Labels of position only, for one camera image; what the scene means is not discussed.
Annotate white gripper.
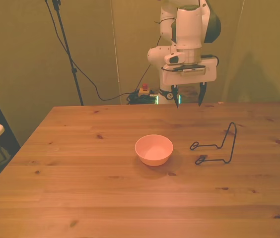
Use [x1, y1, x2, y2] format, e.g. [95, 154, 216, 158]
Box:
[161, 57, 217, 109]

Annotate pink plastic bowl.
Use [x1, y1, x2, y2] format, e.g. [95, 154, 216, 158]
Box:
[135, 134, 174, 167]

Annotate red emergency stop button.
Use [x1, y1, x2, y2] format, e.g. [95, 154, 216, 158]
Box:
[139, 83, 151, 96]

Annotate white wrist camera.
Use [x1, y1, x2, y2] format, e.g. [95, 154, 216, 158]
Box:
[164, 52, 186, 65]

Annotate black wire rack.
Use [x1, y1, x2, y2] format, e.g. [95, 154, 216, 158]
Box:
[189, 121, 238, 165]

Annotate long black cable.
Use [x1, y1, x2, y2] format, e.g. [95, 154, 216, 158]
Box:
[44, 0, 131, 102]

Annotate black camera stand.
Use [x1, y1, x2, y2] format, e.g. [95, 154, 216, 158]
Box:
[51, 0, 84, 106]

